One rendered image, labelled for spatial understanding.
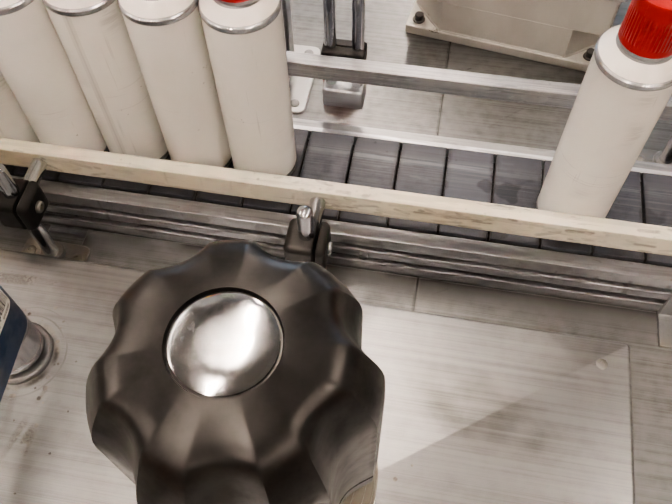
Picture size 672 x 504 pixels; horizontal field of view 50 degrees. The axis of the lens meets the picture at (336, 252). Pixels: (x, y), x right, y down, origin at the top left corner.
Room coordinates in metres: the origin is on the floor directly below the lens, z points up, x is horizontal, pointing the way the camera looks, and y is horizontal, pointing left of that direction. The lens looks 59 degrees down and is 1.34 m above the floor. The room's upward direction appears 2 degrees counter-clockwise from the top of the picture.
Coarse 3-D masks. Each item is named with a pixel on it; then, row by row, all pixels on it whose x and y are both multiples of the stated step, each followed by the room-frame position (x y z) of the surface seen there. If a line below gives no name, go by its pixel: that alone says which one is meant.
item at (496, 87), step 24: (288, 72) 0.39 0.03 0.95; (312, 72) 0.39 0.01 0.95; (336, 72) 0.39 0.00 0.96; (360, 72) 0.38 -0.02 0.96; (384, 72) 0.38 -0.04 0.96; (408, 72) 0.38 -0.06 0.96; (432, 72) 0.38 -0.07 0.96; (456, 72) 0.38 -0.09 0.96; (480, 96) 0.37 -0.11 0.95; (504, 96) 0.36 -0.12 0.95; (528, 96) 0.36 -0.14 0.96; (552, 96) 0.36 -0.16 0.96; (576, 96) 0.35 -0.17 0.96
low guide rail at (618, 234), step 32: (0, 160) 0.36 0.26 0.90; (64, 160) 0.35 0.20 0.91; (96, 160) 0.35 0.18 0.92; (128, 160) 0.35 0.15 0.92; (160, 160) 0.34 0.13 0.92; (224, 192) 0.32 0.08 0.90; (256, 192) 0.32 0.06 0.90; (288, 192) 0.31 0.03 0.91; (320, 192) 0.31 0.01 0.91; (352, 192) 0.31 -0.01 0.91; (384, 192) 0.31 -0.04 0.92; (448, 224) 0.29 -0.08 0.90; (480, 224) 0.29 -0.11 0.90; (512, 224) 0.28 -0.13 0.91; (544, 224) 0.28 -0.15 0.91; (576, 224) 0.28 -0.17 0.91; (608, 224) 0.27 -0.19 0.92; (640, 224) 0.27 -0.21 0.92
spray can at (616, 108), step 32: (640, 0) 0.31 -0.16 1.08; (608, 32) 0.33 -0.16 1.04; (640, 32) 0.30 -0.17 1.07; (608, 64) 0.30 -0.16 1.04; (640, 64) 0.30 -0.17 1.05; (608, 96) 0.29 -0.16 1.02; (640, 96) 0.29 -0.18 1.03; (576, 128) 0.30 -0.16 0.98; (608, 128) 0.29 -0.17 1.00; (640, 128) 0.29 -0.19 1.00; (576, 160) 0.30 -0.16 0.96; (608, 160) 0.29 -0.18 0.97; (544, 192) 0.31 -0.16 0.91; (576, 192) 0.29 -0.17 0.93; (608, 192) 0.29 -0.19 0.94
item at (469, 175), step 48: (336, 144) 0.38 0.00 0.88; (384, 144) 0.38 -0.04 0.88; (144, 192) 0.34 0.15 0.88; (192, 192) 0.34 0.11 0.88; (432, 192) 0.33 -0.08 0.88; (480, 192) 0.33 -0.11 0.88; (528, 192) 0.33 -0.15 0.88; (624, 192) 0.33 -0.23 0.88; (480, 240) 0.29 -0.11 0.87; (528, 240) 0.29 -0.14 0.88
